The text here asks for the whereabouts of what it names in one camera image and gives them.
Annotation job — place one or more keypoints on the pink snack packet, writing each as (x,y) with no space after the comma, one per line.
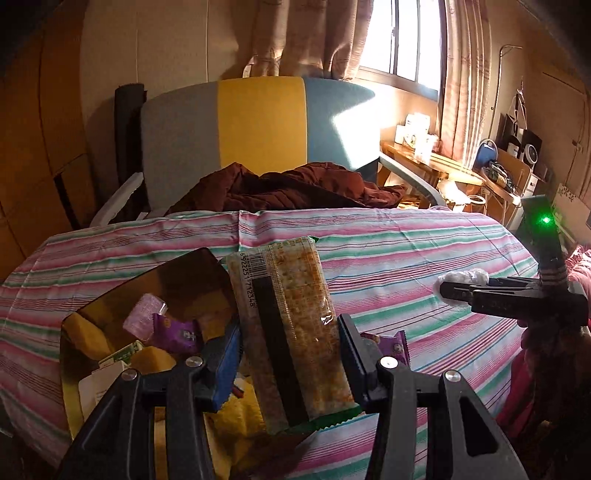
(145,316)

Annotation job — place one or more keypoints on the black paper bag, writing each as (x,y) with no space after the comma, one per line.
(510,131)

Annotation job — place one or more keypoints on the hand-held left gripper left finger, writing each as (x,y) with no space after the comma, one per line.
(228,364)

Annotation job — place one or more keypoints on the yellow sponge block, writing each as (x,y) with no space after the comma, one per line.
(85,337)
(214,323)
(154,360)

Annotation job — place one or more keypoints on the white printed package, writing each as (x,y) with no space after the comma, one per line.
(425,148)
(418,125)

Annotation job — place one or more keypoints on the black upright post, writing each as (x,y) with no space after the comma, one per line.
(129,138)

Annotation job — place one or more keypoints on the small round fan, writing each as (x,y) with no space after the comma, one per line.
(532,150)

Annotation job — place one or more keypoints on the window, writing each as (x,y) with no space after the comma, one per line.
(401,41)

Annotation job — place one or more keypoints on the green white box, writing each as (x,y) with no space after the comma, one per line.
(122,355)

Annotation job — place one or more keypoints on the blue bag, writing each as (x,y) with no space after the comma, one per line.
(485,157)

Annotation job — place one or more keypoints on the square metal tin box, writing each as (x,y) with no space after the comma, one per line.
(184,281)

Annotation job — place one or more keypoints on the beige patterned curtain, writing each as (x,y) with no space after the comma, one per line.
(466,83)
(304,37)

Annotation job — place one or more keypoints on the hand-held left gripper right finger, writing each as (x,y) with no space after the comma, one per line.
(355,364)

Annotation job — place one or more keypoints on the plain white box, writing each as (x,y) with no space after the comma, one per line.
(99,387)

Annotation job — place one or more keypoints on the grey yellow blue armchair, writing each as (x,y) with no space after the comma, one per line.
(258,120)

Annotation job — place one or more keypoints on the brown quilted jacket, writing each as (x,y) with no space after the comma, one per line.
(300,189)

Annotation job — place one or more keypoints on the wooden side table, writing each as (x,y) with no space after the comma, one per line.
(434,170)

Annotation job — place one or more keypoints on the dark striped cracker packet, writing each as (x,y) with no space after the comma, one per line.
(316,314)

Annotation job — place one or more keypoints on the red blanket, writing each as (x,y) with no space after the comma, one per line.
(521,378)

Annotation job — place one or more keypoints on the wooden wardrobe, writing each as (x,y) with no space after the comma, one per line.
(41,138)

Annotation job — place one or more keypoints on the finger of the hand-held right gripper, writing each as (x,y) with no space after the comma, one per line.
(455,291)
(512,281)

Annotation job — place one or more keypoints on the pink green striped tablecloth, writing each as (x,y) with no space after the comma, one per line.
(392,249)

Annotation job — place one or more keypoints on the cardboard box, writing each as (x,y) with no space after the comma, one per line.
(512,177)

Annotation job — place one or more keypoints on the clear plastic wad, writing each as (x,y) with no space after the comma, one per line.
(466,276)

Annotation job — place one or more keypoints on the purple snack packet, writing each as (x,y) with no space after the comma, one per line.
(180,334)
(397,348)

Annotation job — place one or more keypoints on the person's right hand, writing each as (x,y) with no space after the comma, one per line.
(535,341)

